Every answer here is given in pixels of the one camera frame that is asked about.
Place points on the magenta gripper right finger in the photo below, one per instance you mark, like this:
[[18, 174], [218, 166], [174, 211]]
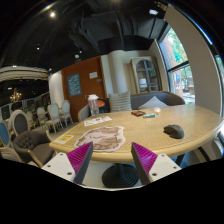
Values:
[[144, 159]]

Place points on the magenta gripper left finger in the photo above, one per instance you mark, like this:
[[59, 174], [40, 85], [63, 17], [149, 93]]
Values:
[[79, 159]]

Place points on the hedgehog-shaped mouse pad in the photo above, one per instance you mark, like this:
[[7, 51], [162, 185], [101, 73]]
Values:
[[104, 139]]

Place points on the black computer mouse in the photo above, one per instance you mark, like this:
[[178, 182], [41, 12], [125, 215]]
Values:
[[174, 131]]

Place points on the yellow card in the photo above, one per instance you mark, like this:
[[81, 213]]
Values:
[[63, 139]]

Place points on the oval wooden table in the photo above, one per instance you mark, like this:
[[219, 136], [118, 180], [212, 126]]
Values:
[[199, 124]]

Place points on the teal small object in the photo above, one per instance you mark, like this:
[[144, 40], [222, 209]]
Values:
[[149, 116]]

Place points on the white paper sheet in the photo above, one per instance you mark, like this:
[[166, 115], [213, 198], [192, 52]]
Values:
[[97, 120]]

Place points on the dark red small box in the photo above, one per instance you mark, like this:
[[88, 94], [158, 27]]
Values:
[[138, 113]]

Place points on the white dining chair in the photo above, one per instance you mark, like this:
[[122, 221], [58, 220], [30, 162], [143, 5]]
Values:
[[65, 111], [53, 111]]

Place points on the small white round object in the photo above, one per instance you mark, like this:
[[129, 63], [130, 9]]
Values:
[[157, 110]]

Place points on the light grey cushion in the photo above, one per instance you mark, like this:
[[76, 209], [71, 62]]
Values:
[[152, 103]]

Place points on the grey sofa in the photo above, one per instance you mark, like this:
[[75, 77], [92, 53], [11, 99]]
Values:
[[139, 99]]

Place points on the clear bottle white lid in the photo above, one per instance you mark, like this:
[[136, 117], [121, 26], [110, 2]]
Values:
[[93, 105]]

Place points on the striped cushion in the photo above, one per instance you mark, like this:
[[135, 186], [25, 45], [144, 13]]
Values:
[[120, 102]]

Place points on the grey oval-back chair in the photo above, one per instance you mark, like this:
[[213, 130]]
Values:
[[20, 122]]

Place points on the blue oval-back chair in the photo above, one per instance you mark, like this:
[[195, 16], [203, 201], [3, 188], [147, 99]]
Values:
[[4, 134]]

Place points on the orange wooden door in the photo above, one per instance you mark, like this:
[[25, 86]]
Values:
[[91, 79]]

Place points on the arched wooden cabinet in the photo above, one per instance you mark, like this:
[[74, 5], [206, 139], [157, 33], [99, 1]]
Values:
[[146, 74]]

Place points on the gold chandelier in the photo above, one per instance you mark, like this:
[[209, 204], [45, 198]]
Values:
[[15, 97]]

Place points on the large window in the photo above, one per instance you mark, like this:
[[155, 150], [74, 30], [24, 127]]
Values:
[[178, 69]]

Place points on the blue wall poster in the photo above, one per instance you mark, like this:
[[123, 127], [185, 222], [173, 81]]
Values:
[[74, 85]]

